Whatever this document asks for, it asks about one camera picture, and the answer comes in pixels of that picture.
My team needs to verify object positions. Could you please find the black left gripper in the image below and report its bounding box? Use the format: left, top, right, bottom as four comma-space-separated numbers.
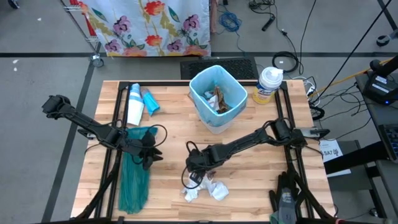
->
136, 132, 164, 170

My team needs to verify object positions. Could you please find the white plastic trash bin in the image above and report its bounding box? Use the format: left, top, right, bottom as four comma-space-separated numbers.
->
188, 64, 249, 135

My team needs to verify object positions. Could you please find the small white paper scrap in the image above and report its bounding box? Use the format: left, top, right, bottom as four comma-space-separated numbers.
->
182, 185, 201, 203

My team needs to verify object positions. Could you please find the brown paper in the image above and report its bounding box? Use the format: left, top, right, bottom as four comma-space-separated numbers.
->
213, 86, 231, 114

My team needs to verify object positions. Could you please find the blue plastic bin liner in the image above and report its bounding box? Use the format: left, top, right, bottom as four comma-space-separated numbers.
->
188, 64, 249, 128

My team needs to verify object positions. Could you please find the teal mesh bag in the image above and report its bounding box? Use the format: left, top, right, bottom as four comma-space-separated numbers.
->
118, 126, 159, 215

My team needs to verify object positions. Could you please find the blue folded bag pack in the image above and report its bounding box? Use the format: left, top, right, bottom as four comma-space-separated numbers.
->
140, 88, 161, 116

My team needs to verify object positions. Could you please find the white spray bottle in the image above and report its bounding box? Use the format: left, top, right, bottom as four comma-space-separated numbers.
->
126, 83, 146, 126

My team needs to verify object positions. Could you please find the grey work glove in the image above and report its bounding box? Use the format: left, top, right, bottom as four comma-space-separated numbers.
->
277, 186, 297, 224

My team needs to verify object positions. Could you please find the yellow white wipes canister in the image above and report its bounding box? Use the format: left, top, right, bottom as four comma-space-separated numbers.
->
252, 67, 284, 105

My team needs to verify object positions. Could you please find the white printed sheet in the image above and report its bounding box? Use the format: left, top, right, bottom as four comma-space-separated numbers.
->
318, 139, 352, 178

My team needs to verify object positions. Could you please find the white power strip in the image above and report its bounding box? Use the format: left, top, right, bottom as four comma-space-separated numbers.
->
292, 76, 317, 97

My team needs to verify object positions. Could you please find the floral print curtain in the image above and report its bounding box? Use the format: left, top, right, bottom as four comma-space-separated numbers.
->
77, 0, 212, 58

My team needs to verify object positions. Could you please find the black crossbar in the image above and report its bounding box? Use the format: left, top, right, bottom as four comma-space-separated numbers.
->
323, 141, 391, 175

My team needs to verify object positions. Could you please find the grey desk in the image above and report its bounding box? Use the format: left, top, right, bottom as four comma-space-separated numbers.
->
354, 71, 398, 224

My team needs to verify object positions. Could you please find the black device box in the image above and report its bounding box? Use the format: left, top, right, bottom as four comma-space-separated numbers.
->
362, 73, 398, 106

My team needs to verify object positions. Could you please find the black keyboard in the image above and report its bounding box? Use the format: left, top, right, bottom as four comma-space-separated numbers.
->
377, 123, 398, 162

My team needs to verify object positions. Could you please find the thin black diagonal rod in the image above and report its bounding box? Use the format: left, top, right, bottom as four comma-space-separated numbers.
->
320, 0, 393, 94

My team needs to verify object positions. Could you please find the black stand leg with caster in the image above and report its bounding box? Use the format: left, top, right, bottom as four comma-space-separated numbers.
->
375, 0, 398, 48

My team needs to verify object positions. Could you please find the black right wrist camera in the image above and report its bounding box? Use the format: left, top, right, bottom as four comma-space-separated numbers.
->
189, 170, 203, 185

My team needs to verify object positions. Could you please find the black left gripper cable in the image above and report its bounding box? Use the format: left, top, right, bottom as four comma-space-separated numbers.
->
130, 124, 169, 166

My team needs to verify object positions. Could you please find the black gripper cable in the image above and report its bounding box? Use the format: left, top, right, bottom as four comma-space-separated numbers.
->
182, 141, 212, 190
130, 124, 169, 166

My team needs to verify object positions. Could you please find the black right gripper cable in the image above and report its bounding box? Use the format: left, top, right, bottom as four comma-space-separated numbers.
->
182, 141, 212, 190

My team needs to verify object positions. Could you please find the metal wire rack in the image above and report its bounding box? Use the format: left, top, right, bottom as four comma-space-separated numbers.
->
60, 0, 105, 68

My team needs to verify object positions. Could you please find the black cable coil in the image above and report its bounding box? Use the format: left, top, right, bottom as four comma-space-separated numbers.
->
272, 51, 301, 74

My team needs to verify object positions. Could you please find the blue cable coil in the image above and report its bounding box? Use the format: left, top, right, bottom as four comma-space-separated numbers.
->
218, 11, 245, 52

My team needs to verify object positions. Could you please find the wooden post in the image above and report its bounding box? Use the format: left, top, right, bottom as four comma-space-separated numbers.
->
210, 0, 218, 34

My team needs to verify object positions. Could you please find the black cable bundle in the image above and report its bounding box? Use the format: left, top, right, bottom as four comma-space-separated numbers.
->
248, 0, 276, 10

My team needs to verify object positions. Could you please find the yellow cable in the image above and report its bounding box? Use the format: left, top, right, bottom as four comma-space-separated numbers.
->
310, 58, 393, 97

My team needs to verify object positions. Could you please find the black cylindrical mount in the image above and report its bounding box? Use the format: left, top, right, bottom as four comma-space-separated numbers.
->
369, 54, 398, 78

